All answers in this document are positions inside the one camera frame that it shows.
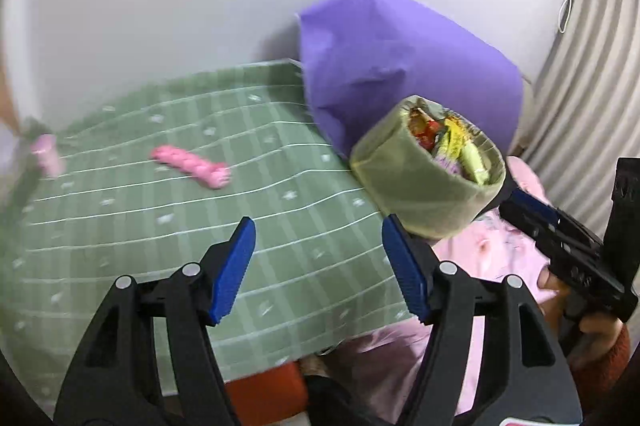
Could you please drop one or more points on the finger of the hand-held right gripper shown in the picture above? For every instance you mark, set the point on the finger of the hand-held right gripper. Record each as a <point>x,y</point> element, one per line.
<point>525,223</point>
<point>535,203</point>

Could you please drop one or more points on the pink cup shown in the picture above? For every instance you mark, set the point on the pink cup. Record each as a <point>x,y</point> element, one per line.
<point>47,155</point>

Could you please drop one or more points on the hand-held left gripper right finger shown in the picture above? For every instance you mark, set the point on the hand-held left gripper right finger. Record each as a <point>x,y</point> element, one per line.
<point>405,268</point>

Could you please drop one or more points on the orange plastic stool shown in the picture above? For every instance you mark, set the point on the orange plastic stool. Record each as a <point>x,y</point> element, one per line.
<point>265,393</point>

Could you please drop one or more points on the pink snack wrapper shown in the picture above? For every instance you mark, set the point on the pink snack wrapper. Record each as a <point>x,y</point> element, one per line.
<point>447,165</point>

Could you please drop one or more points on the grey curtain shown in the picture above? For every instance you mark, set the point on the grey curtain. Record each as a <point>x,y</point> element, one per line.
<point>590,80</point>

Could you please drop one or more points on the pink floral cloth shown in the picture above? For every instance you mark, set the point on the pink floral cloth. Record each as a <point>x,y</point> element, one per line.
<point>480,256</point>

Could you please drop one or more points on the purple cloth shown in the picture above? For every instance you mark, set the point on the purple cloth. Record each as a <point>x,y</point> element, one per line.
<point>390,55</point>

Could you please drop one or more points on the pink toy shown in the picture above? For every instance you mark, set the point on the pink toy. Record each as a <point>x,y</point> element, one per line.
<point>190,164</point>

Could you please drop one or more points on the bin with yellow bag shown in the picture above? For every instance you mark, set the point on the bin with yellow bag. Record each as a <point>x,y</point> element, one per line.
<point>415,191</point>

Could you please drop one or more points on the yellow snack wrapper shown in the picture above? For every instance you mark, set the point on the yellow snack wrapper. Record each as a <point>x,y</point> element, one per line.
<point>457,145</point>

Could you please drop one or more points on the person's right forearm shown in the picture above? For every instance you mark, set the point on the person's right forearm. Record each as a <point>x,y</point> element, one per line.
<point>607,371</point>

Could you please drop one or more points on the person's right hand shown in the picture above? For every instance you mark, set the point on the person's right hand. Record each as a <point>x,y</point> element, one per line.
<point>597,331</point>

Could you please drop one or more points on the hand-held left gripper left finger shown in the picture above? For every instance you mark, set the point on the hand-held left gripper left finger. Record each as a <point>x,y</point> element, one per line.
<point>232,271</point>

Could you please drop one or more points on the green checked tablecloth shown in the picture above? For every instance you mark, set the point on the green checked tablecloth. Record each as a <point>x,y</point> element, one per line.
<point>150,231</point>

